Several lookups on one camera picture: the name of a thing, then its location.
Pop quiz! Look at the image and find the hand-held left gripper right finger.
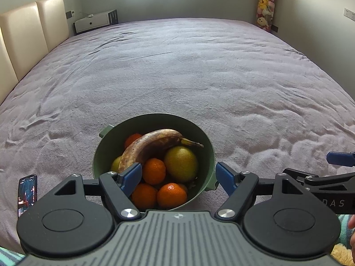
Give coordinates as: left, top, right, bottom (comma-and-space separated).
215, 162, 317, 220

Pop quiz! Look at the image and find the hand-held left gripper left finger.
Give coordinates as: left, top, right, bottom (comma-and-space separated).
54, 162, 143, 221

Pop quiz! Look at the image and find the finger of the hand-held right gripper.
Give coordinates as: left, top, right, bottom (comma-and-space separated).
283, 168, 355, 198
326, 151, 355, 167

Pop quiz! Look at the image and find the yellow-green lemon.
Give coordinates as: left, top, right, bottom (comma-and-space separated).
164, 146, 199, 183
111, 155, 124, 172

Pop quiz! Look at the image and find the overripe brown-spotted banana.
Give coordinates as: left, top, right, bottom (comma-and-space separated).
118, 129, 204, 174

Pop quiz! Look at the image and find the green colander bowl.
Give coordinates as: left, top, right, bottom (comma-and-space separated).
93, 113, 217, 211

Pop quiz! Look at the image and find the person's right hand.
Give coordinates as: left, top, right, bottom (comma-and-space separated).
348, 215, 355, 250

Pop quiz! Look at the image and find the yellow plush toy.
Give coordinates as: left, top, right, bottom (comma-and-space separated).
330, 243, 355, 266

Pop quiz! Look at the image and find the smartphone with lit screen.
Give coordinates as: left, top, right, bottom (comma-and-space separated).
18, 174, 38, 219

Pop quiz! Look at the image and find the teal striped cloth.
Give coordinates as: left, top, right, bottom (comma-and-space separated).
0, 246, 27, 266

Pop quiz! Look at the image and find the white bedside table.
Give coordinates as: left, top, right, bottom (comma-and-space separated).
73, 11, 110, 34

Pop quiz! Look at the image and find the cream padded headboard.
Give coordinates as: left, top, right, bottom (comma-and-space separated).
0, 0, 70, 106

